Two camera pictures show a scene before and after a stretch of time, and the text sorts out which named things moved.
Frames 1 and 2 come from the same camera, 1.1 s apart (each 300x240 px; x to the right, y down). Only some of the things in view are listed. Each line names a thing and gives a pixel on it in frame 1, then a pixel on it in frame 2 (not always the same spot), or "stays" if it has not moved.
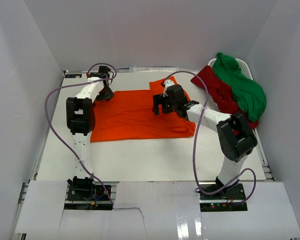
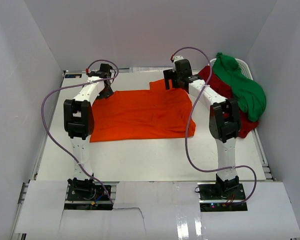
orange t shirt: x=128 y=115 stays
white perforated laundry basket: x=245 y=70 stays
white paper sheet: x=140 y=69 stays
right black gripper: x=159 y=99 → x=169 y=75
